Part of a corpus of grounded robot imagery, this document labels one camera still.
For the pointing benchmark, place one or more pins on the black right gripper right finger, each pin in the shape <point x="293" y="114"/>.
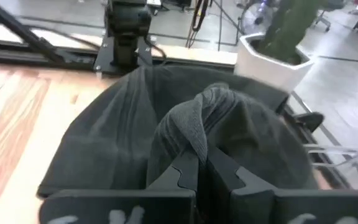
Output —
<point x="291" y="208"/>

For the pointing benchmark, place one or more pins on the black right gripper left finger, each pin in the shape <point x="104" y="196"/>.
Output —
<point x="120" y="205"/>

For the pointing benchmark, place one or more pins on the dark grey baseball cap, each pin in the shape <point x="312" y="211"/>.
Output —
<point x="244" y="140"/>
<point x="104" y="140"/>

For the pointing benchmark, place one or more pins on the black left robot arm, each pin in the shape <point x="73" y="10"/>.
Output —
<point x="126" y="28"/>

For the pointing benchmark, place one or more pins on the white hexagonal plant pot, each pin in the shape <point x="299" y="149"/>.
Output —
<point x="266" y="68"/>

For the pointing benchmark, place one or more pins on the green cactus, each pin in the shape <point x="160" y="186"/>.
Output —
<point x="287" y="28"/>

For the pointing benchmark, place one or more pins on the grey office chair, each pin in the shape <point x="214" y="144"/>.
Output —
<point x="322" y="20"/>

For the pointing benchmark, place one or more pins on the grey floor fan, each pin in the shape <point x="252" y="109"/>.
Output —
<point x="256" y="17"/>

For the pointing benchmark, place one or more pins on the black rear table bracket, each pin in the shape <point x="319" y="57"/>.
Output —
<point x="309" y="120"/>

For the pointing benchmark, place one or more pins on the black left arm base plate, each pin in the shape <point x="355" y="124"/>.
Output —
<point x="104" y="59"/>

